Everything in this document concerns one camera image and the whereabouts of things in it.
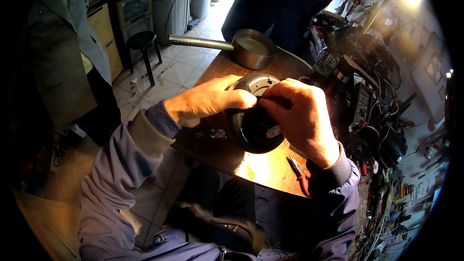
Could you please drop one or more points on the black round appliance base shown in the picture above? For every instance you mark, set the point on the black round appliance base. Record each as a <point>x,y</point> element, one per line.
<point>253,130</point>

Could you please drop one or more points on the silver oven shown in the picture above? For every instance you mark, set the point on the silver oven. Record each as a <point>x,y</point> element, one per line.
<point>131,18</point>

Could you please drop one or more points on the black multimeter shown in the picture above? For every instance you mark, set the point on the black multimeter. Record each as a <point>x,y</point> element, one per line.
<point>360,103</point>

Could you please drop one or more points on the person's body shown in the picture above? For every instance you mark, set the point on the person's body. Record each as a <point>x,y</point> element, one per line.
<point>217,232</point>

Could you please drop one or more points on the person's legs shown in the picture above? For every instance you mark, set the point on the person's legs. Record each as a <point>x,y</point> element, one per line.
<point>221,203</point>

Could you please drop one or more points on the white power strip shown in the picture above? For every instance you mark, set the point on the white power strip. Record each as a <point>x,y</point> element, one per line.
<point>72,130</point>

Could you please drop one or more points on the person's right hand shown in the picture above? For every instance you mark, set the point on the person's right hand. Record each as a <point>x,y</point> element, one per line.
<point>304,119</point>

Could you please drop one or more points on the black round stool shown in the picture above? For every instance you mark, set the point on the black round stool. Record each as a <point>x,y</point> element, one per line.
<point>144,52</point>

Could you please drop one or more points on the white washing machine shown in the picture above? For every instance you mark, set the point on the white washing machine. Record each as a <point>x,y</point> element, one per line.
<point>169,5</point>

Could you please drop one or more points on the yellow cabinet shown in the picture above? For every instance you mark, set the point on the yellow cabinet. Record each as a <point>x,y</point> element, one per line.
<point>105,40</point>

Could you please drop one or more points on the person's left hand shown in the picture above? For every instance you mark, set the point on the person's left hand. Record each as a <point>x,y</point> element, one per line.
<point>203,101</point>

